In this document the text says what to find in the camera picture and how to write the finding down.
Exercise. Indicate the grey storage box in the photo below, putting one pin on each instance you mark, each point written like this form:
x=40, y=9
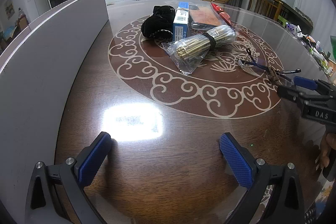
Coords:
x=37, y=73

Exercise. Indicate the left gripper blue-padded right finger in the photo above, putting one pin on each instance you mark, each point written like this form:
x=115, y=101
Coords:
x=285, y=204

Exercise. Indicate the red snack packet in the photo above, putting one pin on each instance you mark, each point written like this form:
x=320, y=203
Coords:
x=225, y=16

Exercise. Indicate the dark wooden side bench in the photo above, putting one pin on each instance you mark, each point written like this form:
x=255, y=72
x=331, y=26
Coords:
x=282, y=13

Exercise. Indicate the bundle of sticks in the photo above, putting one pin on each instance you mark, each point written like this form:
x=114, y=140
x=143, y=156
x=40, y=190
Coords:
x=189, y=52

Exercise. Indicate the blue and white carton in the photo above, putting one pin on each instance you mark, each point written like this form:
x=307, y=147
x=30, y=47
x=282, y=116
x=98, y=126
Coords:
x=181, y=21

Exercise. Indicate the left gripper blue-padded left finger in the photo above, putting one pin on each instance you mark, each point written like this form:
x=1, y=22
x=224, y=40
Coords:
x=43, y=204

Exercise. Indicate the black velvet pouch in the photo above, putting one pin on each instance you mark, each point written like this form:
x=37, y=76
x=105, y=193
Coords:
x=159, y=26

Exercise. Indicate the phone case in clear bag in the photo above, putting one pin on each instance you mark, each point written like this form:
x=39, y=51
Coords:
x=204, y=18

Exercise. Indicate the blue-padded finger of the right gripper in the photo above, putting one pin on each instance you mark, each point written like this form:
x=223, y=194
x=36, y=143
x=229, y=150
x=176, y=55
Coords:
x=287, y=93
x=305, y=83

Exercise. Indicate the clutter of small items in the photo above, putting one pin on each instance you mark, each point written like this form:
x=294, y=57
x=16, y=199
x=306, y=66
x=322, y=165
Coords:
x=314, y=48

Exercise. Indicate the person's right hand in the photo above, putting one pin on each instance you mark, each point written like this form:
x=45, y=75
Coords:
x=327, y=143

